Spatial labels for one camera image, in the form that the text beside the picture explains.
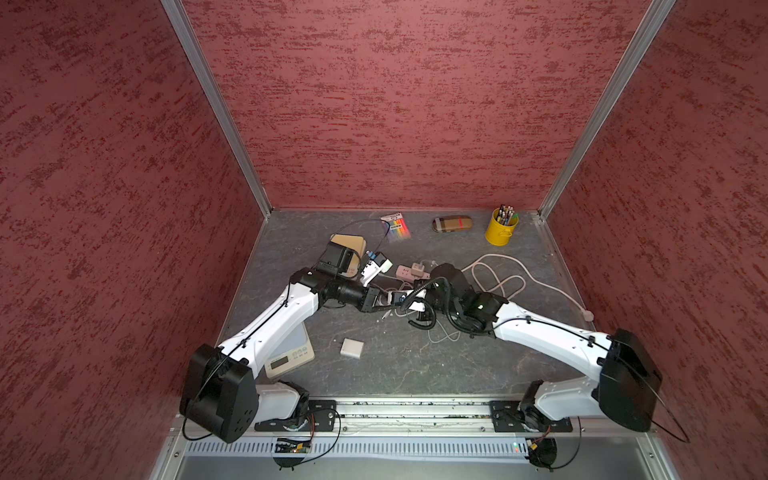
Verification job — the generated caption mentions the white USB cable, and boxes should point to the white USB cable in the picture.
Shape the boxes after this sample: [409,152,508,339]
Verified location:
[377,281,421,310]

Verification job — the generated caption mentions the pink USB charger adapter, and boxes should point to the pink USB charger adapter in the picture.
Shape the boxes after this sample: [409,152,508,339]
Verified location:
[411,263,428,278]

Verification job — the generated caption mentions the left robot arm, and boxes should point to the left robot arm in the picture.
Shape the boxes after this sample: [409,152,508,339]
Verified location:
[179,242,394,443]

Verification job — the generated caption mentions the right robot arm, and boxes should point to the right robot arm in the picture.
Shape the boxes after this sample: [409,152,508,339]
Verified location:
[391,264,662,432]

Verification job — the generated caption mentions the beige wooden-top electronic scale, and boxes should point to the beige wooden-top electronic scale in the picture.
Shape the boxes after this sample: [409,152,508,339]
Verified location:
[330,233,367,278]

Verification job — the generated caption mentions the white grey kitchen scale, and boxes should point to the white grey kitchen scale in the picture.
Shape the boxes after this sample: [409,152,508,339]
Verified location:
[264,324,315,379]

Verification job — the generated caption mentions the pink power strip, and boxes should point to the pink power strip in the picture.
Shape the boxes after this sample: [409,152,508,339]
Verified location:
[378,263,431,285]

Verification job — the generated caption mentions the small white square box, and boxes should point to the small white square box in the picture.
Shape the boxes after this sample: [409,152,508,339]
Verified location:
[340,338,364,359]

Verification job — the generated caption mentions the brown plaid pencil case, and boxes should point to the brown plaid pencil case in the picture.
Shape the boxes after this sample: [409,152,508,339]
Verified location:
[432,215,474,233]

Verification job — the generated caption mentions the rainbow highlighter pack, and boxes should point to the rainbow highlighter pack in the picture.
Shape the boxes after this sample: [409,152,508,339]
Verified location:
[381,212,411,242]

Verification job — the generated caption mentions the yellow pen cup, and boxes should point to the yellow pen cup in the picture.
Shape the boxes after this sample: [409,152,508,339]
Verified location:
[485,209,520,247]

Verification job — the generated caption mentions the pens in cup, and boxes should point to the pens in cup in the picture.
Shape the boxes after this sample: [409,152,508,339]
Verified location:
[494,204,517,226]

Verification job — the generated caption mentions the grey thin cable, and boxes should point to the grey thin cable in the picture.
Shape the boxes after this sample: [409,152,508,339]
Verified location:
[427,317,463,346]

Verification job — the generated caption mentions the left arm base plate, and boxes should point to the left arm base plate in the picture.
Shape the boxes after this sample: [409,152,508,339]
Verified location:
[253,399,337,435]

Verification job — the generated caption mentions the aluminium front rail frame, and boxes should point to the aluminium front rail frame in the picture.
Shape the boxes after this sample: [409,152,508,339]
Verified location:
[150,396,679,479]

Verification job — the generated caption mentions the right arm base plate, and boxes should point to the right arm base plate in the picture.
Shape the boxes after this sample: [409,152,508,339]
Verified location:
[489,400,573,435]

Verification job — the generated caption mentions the pink power strip cord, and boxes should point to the pink power strip cord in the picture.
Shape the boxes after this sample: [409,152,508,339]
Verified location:
[461,253,595,324]

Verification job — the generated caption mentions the left aluminium corner post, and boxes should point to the left aluminium corner post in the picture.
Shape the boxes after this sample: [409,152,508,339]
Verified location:
[161,0,273,219]

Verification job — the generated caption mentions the aluminium corner post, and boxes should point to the aluminium corner post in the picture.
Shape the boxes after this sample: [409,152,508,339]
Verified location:
[538,0,676,222]
[161,0,273,219]

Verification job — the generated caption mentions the right aluminium corner post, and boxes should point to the right aluminium corner post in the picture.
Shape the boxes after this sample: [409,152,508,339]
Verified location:
[538,0,676,222]

